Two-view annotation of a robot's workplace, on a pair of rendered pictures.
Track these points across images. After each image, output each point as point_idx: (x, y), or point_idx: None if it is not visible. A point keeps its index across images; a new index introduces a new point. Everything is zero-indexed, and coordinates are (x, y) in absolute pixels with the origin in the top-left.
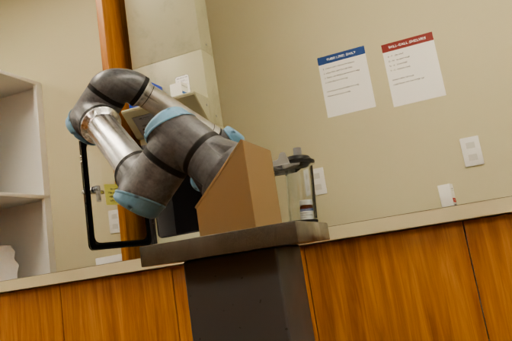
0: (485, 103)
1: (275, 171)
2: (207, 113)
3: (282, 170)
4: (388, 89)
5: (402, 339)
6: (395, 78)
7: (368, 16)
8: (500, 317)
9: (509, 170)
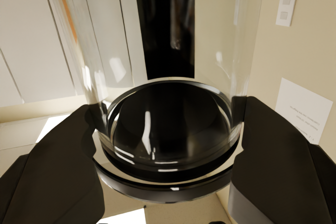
0: (262, 51)
1: (23, 207)
2: None
3: (38, 154)
4: (327, 125)
5: None
6: (313, 128)
7: None
8: None
9: None
